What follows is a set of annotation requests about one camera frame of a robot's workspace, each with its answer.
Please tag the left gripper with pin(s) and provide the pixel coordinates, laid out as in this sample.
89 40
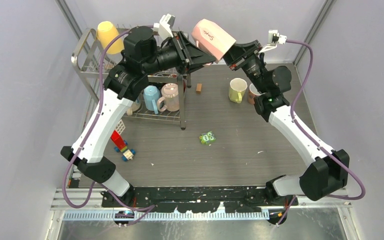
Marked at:
193 57

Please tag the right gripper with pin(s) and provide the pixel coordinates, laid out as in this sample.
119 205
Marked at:
235 56

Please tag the salmon floral mug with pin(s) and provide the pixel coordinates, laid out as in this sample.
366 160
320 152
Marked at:
252 94

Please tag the pink faceted mug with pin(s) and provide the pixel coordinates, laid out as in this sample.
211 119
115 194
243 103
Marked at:
212 39

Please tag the lime green mug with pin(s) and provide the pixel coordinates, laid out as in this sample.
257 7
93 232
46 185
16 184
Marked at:
237 89

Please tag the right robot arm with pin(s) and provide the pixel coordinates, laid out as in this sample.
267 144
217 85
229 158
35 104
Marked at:
325 167

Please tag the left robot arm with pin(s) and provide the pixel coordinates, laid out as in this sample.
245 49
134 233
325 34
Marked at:
119 89

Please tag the steel two-tier dish rack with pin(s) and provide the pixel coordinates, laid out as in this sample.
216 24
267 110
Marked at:
85 61

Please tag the small wooden block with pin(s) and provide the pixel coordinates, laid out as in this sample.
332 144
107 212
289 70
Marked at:
198 89

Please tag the pale pink marbled mug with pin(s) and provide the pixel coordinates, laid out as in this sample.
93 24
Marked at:
169 100

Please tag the light blue mug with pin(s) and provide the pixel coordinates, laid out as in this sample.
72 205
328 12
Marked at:
151 95

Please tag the beige patterned mug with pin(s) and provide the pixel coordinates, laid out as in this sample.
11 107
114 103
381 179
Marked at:
136 105

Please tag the green owl toy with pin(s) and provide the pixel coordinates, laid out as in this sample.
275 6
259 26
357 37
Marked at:
207 137

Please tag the yellow cup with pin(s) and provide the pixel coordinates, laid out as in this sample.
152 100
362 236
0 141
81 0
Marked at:
106 32

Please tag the white grid brick piece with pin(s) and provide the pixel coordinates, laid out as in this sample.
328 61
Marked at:
120 127

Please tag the colourful brick toy car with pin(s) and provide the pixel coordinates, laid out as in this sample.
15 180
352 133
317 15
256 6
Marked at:
121 146

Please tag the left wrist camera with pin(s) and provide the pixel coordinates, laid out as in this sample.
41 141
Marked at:
164 26

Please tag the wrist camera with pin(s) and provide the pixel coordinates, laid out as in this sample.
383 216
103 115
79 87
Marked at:
274 39
164 26

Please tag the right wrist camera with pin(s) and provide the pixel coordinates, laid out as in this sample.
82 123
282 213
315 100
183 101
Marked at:
274 39

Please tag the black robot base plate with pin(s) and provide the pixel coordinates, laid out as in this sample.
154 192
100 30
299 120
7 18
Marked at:
198 199

